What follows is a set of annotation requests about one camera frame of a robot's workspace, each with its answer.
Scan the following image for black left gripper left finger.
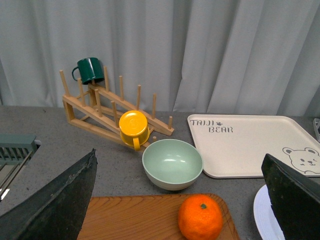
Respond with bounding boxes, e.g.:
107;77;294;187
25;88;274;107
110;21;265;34
0;149;98;240

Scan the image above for dark green mug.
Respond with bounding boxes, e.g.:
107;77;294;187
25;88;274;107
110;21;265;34
71;57;105;85

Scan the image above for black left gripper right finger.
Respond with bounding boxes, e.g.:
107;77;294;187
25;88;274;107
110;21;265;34
261;153;320;240

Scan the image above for yellow mug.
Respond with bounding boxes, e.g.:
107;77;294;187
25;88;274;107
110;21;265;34
119;110;150;151

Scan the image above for light green bowl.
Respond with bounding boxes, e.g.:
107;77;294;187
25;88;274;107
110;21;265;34
142;139;204;191

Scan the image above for orange mandarin fruit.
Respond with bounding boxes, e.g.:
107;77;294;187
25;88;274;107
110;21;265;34
178;194;223;240

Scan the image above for white round plate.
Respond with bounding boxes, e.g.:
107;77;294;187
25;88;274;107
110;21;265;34
253;185;285;240

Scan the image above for grey curtain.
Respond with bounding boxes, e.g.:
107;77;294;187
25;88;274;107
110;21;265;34
0;0;320;117

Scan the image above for wooden cutting board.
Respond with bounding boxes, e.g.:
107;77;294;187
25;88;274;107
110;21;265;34
76;193;241;240

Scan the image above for wooden peg drying rack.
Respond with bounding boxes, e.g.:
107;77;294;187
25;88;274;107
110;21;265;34
59;66;174;150

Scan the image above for white cup holder rack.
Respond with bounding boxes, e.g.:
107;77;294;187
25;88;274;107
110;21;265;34
312;118;320;142

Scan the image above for beige bear serving tray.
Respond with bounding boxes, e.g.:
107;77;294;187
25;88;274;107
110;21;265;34
187;114;320;179

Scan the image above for grey green dish rack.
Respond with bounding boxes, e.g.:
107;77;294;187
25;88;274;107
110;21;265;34
0;133;41;200

